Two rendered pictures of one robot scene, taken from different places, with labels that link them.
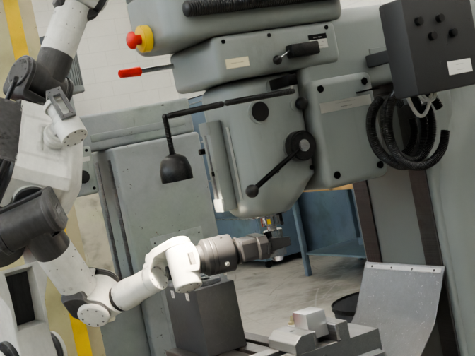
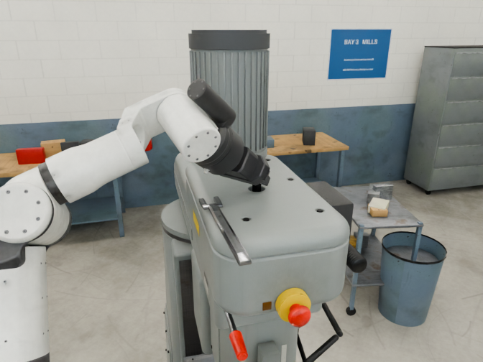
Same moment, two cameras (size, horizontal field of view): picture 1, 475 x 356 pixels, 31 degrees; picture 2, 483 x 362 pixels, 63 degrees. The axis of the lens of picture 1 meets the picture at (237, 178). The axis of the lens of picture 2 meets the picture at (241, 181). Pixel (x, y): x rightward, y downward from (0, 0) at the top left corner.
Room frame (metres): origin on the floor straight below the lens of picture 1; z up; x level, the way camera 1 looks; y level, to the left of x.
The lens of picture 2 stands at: (1.91, 0.71, 2.21)
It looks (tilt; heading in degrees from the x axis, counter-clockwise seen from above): 21 degrees down; 284
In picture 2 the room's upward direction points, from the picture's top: straight up
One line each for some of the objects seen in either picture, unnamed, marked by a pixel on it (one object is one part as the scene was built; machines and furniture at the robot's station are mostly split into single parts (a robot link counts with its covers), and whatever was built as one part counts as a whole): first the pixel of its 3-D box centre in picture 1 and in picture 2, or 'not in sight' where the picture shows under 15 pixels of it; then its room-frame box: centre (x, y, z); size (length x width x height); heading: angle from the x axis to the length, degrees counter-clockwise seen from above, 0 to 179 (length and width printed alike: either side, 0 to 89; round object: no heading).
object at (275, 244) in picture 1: (278, 243); not in sight; (2.04, -0.06, 1.24); 0.06 x 0.02 x 0.03; 105
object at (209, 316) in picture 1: (203, 312); not in sight; (2.43, 0.17, 1.03); 0.22 x 0.12 x 0.20; 28
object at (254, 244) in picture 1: (238, 251); not in sight; (2.05, 0.03, 1.24); 0.13 x 0.12 x 0.10; 15
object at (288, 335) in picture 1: (292, 340); not in sight; (1.97, -0.05, 1.02); 0.12 x 0.06 x 0.04; 27
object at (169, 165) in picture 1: (174, 167); not in sight; (1.96, 0.13, 1.46); 0.07 x 0.07 x 0.06
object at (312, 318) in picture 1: (310, 323); not in sight; (1.99, -0.10, 1.05); 0.06 x 0.05 x 0.06; 27
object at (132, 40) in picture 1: (134, 39); (297, 314); (1.95, 0.16, 1.76); 0.04 x 0.03 x 0.04; 29
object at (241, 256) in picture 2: not in sight; (223, 225); (2.09, 0.13, 1.89); 0.24 x 0.04 x 0.01; 121
